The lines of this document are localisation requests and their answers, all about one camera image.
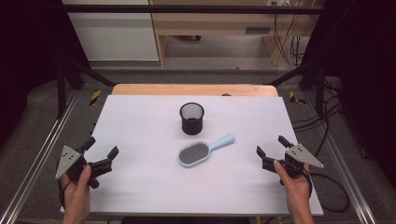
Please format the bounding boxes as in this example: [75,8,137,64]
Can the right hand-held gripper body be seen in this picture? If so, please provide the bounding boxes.
[262,143,325,187]

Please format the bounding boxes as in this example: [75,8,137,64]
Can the black frame crossbar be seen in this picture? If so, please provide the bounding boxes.
[62,4,339,15]

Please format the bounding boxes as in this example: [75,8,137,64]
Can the white board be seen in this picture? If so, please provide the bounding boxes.
[60,94,325,217]

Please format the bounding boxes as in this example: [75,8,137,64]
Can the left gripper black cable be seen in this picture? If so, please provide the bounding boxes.
[57,177,73,209]

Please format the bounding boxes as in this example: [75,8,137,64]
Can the white cabinet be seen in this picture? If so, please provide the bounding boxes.
[61,0,160,62]

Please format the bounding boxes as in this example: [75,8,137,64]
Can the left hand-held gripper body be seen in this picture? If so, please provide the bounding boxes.
[54,145,113,189]

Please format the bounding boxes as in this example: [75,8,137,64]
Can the wooden desk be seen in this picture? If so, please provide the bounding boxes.
[148,0,325,67]

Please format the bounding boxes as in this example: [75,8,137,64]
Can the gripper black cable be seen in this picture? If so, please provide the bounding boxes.
[57,177,73,209]
[306,169,350,214]

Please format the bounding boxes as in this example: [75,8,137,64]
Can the wooden table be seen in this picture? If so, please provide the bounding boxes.
[111,83,279,97]

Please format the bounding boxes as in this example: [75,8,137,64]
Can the hanging cable bundle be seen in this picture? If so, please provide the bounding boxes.
[272,13,313,68]

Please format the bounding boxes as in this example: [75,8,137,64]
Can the black metal stand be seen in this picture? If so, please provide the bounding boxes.
[55,58,117,119]
[264,58,328,119]

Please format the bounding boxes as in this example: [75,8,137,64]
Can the person's right hand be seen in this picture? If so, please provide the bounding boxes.
[273,160,312,204]

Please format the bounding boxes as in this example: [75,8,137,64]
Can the person's left hand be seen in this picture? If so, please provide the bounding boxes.
[61,164,92,208]

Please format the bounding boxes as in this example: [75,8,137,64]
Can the aluminium rail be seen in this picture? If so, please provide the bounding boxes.
[0,89,81,224]
[323,130,378,224]

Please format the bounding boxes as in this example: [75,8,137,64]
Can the black floor cables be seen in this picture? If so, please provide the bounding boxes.
[291,77,344,158]

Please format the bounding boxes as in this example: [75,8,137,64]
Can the light blue hairbrush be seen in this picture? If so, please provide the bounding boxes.
[177,133,236,169]

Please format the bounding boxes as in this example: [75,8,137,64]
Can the black mesh cup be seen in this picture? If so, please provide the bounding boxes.
[178,102,205,136]

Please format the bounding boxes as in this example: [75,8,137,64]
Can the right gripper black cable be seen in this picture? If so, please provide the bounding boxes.
[306,169,350,214]

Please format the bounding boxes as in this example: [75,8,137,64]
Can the black curtain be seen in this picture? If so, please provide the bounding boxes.
[301,0,396,183]
[0,0,92,143]

